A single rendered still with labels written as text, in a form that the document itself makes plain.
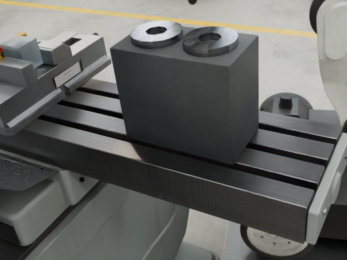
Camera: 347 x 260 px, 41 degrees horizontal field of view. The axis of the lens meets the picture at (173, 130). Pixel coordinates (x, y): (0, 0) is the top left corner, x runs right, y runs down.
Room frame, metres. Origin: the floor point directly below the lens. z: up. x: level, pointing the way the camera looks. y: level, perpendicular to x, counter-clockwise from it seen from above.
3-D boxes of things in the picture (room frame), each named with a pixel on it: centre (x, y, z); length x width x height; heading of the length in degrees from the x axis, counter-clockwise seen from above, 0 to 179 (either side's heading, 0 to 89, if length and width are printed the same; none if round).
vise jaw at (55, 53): (0.99, 0.27, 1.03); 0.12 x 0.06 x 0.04; 56
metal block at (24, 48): (0.94, 0.30, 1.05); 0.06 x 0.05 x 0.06; 56
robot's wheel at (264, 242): (0.85, -0.24, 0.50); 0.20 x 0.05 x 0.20; 73
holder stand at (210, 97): (0.71, -0.03, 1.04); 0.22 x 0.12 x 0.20; 56
